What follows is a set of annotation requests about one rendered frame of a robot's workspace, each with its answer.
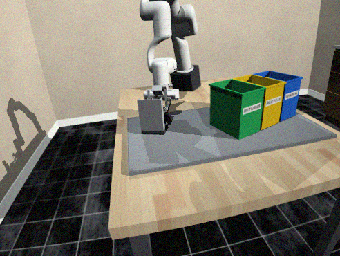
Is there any yellow open-top bin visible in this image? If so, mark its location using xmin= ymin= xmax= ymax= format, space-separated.
xmin=233 ymin=74 xmax=286 ymax=130

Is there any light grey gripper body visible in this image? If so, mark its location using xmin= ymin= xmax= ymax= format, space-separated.
xmin=143 ymin=89 xmax=179 ymax=100

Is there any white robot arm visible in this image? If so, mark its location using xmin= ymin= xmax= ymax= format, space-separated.
xmin=140 ymin=0 xmax=198 ymax=95

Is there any green bin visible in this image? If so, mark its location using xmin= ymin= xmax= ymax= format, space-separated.
xmin=209 ymin=79 xmax=267 ymax=140

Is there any blue open-top bin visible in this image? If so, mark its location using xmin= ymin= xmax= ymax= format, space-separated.
xmin=252 ymin=71 xmax=303 ymax=122

